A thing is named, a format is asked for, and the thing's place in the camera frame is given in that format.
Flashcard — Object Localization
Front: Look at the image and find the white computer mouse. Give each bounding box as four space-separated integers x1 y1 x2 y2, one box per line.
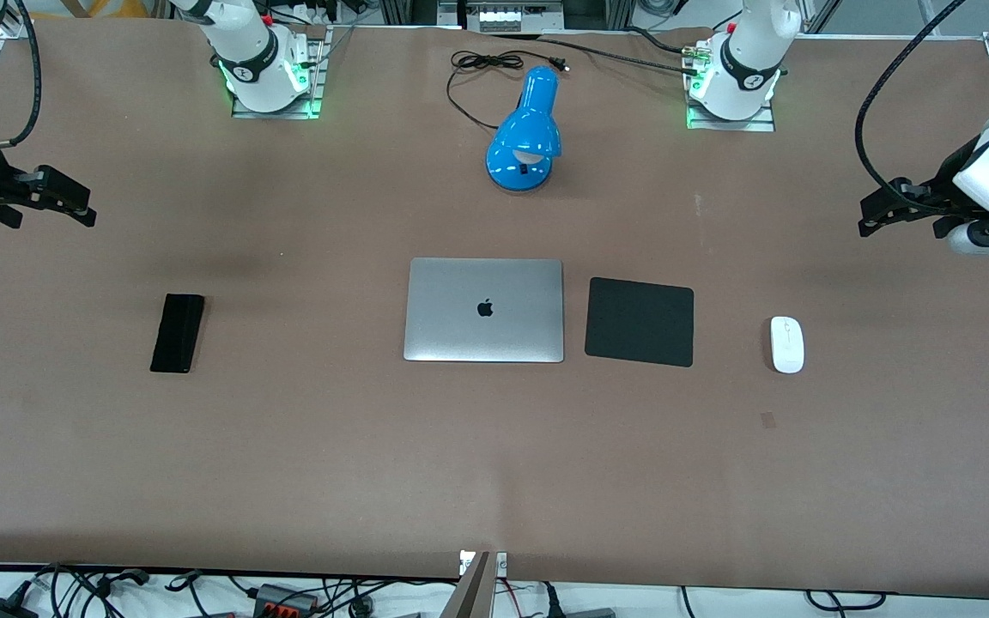
770 316 805 374

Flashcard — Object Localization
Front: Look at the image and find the black smartphone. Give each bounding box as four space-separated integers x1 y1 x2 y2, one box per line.
149 294 206 374

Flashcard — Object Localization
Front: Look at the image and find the black mouse pad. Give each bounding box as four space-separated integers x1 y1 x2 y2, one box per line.
584 276 695 368

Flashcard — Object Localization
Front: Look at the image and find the blue desk lamp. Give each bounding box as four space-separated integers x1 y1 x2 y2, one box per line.
485 65 562 192

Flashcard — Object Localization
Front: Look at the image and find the silver closed laptop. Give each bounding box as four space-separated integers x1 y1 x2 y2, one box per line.
403 257 565 364

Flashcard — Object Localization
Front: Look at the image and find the white power strip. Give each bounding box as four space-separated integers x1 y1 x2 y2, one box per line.
464 0 544 33

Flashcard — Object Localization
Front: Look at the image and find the grey connector with red levers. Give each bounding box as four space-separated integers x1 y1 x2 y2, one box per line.
252 583 321 615

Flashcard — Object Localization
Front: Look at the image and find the brown table cover sheet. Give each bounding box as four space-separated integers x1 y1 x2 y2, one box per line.
0 17 989 602

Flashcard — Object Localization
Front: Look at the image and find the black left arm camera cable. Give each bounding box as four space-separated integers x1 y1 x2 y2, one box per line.
853 0 969 215

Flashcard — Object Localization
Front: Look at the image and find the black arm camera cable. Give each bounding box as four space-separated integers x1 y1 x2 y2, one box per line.
853 0 969 215
0 0 43 152

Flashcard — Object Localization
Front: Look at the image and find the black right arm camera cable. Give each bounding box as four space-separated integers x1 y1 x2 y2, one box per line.
0 0 43 152

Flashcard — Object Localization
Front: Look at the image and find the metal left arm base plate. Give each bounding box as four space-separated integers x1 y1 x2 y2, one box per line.
685 39 777 132

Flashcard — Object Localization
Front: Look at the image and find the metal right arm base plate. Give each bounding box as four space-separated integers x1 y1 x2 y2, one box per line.
231 24 326 120

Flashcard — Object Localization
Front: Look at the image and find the thin black cable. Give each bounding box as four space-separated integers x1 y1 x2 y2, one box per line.
623 24 693 56

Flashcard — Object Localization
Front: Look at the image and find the black braided cable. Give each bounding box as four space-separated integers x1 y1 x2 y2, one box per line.
491 31 703 78

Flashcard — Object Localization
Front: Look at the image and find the black lamp power cord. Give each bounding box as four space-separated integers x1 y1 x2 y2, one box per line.
446 50 570 131

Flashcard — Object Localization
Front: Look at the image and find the black cable clip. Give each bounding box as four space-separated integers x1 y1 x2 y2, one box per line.
93 567 150 595

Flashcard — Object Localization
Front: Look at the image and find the black looped floor cable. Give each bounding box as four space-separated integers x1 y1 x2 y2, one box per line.
806 590 887 611

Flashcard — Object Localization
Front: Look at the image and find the white metal bracket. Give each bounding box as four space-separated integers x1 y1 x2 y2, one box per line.
458 550 509 577

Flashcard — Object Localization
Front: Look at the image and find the aluminium profile post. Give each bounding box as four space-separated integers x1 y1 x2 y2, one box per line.
439 552 495 618

